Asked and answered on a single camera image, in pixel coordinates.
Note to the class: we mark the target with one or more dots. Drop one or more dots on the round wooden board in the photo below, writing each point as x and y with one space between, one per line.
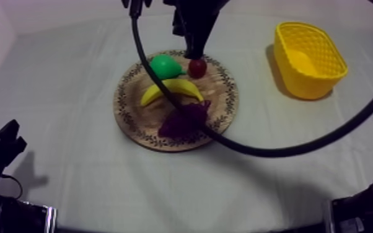
219 87

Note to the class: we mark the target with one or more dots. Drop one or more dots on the yellow toy banana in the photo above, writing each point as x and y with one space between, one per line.
186 86

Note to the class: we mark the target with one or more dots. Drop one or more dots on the purple toy grapes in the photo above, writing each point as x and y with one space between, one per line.
183 123

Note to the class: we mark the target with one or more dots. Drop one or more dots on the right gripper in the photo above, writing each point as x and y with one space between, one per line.
196 22

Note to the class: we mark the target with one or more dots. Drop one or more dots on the green toy pear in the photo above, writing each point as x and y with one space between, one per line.
163 66

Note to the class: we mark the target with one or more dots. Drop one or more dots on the small red fruit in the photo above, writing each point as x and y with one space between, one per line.
197 69

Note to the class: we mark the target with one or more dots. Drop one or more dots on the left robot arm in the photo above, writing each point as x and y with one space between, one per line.
11 218

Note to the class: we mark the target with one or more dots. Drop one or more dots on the yellow plastic basket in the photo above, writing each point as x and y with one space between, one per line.
303 84

